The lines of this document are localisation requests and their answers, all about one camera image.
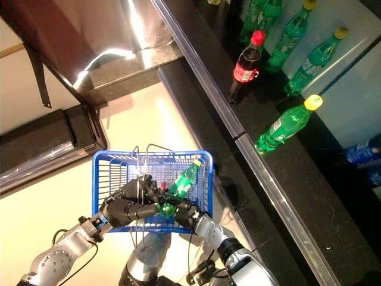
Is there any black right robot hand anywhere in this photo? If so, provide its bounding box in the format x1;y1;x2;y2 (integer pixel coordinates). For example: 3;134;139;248
169;200;211;235

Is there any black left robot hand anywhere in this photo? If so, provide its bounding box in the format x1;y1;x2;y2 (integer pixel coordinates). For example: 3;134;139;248
99;174;165;232

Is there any green Sprite bottle yellow cap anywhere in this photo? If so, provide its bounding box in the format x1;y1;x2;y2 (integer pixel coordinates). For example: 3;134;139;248
263;0;283;30
239;0;270;45
254;94;324;155
264;0;318;74
283;26;349;98
157;159;204;218

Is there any black store shelf unit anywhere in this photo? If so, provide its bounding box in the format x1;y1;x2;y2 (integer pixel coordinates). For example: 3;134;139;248
150;0;381;286

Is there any Coca-Cola bottle red cap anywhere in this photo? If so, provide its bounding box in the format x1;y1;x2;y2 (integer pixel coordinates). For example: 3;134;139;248
227;29;267;104

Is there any dark brown metal cabinet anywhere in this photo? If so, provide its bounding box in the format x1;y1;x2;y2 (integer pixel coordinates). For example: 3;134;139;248
0;0;187;110

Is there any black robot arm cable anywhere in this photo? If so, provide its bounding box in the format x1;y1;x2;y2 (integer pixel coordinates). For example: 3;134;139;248
51;228;99;286
186;234;199;284

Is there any clear plastic shelf price rail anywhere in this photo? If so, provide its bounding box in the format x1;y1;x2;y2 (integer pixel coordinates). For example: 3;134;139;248
150;0;247;140
234;132;343;286
0;142;102;195

